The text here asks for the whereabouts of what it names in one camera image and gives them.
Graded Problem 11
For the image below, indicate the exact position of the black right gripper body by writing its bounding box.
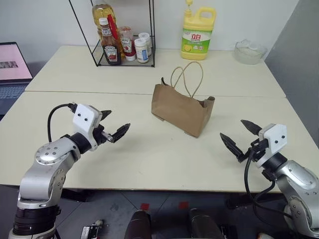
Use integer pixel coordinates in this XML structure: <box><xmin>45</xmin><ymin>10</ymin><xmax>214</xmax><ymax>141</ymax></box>
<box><xmin>245</xmin><ymin>138</ymin><xmax>269</xmax><ymax>163</ymax></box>

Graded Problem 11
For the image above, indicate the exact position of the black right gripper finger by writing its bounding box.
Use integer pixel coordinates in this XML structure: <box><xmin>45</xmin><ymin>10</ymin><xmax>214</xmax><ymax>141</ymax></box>
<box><xmin>240</xmin><ymin>119</ymin><xmax>263</xmax><ymax>137</ymax></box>
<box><xmin>219</xmin><ymin>132</ymin><xmax>247</xmax><ymax>164</ymax></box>

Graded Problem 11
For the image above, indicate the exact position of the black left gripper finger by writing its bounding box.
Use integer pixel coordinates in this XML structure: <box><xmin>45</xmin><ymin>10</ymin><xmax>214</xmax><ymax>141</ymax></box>
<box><xmin>99</xmin><ymin>110</ymin><xmax>113</xmax><ymax>123</ymax></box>
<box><xmin>109</xmin><ymin>122</ymin><xmax>131</xmax><ymax>144</ymax></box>

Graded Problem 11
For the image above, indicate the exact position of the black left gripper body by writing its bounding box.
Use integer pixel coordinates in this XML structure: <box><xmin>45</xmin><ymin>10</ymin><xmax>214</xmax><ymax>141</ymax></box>
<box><xmin>92</xmin><ymin>123</ymin><xmax>113</xmax><ymax>147</ymax></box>

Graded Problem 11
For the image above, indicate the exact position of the brown paper bag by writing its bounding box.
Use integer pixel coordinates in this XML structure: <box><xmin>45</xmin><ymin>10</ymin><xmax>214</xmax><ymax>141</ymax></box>
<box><xmin>151</xmin><ymin>61</ymin><xmax>215</xmax><ymax>138</ymax></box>

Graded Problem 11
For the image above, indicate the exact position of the brown ketchup bottle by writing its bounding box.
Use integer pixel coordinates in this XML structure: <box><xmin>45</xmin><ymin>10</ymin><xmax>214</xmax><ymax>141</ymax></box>
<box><xmin>99</xmin><ymin>17</ymin><xmax>123</xmax><ymax>66</ymax></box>

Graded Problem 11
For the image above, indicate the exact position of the small red sauce bottle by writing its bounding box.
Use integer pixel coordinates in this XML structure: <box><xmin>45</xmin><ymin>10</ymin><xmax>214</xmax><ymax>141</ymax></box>
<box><xmin>119</xmin><ymin>26</ymin><xmax>137</xmax><ymax>62</ymax></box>

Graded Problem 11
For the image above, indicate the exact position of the white seasoning jar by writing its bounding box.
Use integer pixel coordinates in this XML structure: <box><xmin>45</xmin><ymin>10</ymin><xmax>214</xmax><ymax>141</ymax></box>
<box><xmin>134</xmin><ymin>38</ymin><xmax>150</xmax><ymax>64</ymax></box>
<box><xmin>138</xmin><ymin>32</ymin><xmax>152</xmax><ymax>57</ymax></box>

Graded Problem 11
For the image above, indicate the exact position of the clear glass bowl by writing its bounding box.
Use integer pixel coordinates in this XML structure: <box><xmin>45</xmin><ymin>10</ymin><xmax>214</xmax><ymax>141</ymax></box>
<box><xmin>233</xmin><ymin>39</ymin><xmax>268</xmax><ymax>65</ymax></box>

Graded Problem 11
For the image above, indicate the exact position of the dark rounded shape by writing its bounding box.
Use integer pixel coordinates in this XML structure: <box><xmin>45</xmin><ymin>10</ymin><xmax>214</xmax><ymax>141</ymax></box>
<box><xmin>124</xmin><ymin>209</ymin><xmax>153</xmax><ymax>239</ymax></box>
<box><xmin>188</xmin><ymin>208</ymin><xmax>224</xmax><ymax>239</ymax></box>

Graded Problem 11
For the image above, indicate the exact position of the black box on floor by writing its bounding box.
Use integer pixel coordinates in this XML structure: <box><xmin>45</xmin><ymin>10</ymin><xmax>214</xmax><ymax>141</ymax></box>
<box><xmin>81</xmin><ymin>219</ymin><xmax>104</xmax><ymax>239</ymax></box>

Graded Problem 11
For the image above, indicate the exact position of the yellow detergent bottle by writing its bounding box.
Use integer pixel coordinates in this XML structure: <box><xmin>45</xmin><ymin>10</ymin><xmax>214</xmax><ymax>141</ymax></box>
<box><xmin>180</xmin><ymin>0</ymin><xmax>217</xmax><ymax>61</ymax></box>

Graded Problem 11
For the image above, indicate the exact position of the open laptop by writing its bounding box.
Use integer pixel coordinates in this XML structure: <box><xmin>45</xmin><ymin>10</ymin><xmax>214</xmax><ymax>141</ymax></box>
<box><xmin>0</xmin><ymin>41</ymin><xmax>34</xmax><ymax>115</ymax></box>

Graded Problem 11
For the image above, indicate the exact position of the cooking oil bottle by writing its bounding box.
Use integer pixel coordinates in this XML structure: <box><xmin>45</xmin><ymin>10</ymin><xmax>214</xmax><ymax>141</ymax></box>
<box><xmin>91</xmin><ymin>0</ymin><xmax>118</xmax><ymax>40</ymax></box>

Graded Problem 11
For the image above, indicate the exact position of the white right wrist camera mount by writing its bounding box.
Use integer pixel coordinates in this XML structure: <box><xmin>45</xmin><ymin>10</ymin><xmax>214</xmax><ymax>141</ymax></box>
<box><xmin>256</xmin><ymin>123</ymin><xmax>288</xmax><ymax>168</ymax></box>

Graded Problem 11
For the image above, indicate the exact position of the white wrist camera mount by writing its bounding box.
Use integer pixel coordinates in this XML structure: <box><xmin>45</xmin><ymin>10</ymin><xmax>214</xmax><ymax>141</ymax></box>
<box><xmin>72</xmin><ymin>103</ymin><xmax>102</xmax><ymax>151</ymax></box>
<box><xmin>256</xmin><ymin>123</ymin><xmax>288</xmax><ymax>168</ymax></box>

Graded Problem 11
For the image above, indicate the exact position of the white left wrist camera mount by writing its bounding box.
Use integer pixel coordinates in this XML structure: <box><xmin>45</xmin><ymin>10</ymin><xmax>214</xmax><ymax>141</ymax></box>
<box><xmin>72</xmin><ymin>103</ymin><xmax>102</xmax><ymax>151</ymax></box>

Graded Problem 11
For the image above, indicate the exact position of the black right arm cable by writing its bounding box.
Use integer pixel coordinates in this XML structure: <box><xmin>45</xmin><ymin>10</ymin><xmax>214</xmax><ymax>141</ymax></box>
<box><xmin>243</xmin><ymin>148</ymin><xmax>295</xmax><ymax>221</ymax></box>

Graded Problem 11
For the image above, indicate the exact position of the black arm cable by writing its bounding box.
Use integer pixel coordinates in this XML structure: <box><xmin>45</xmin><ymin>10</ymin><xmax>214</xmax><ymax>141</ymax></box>
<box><xmin>47</xmin><ymin>102</ymin><xmax>78</xmax><ymax>143</ymax></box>
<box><xmin>243</xmin><ymin>148</ymin><xmax>295</xmax><ymax>221</ymax></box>

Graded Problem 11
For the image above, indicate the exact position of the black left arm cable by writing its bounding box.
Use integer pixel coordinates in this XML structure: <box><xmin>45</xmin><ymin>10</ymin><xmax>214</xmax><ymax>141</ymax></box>
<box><xmin>47</xmin><ymin>102</ymin><xmax>78</xmax><ymax>143</ymax></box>

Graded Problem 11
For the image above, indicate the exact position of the black wire rack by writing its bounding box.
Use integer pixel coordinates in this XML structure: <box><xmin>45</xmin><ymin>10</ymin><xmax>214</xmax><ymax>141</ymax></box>
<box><xmin>68</xmin><ymin>0</ymin><xmax>156</xmax><ymax>68</ymax></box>

